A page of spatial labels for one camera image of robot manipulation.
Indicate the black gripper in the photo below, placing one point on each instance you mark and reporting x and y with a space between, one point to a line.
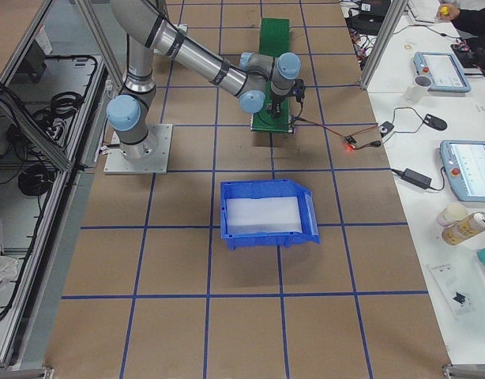
276 101

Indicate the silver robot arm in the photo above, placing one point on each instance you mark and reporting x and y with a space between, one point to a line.
259 82

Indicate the blue plastic bin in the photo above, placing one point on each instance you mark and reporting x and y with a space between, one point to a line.
269 188

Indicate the small controller board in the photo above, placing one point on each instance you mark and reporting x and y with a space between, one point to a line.
350 142

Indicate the white foam sheet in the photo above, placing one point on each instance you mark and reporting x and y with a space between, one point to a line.
263 215

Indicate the white mug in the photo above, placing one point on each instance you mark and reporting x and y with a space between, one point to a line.
418 89

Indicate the black power adapter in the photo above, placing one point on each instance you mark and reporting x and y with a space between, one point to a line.
415 178

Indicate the black computer mouse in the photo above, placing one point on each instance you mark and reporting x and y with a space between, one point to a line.
435 122

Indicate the far teach pendant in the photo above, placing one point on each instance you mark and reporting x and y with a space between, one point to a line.
443 70

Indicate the teach pendant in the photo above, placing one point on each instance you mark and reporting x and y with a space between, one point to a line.
464 162
443 70

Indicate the near teach pendant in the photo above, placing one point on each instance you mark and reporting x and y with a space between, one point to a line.
464 162

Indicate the plastic cup with lid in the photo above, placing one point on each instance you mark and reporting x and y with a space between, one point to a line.
452 213

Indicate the beverage can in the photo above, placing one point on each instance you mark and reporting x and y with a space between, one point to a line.
464 229

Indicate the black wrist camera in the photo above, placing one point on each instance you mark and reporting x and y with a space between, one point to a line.
299 91

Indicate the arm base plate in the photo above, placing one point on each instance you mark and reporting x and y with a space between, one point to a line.
150 156

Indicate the aluminium frame post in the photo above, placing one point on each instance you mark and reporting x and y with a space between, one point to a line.
387 29

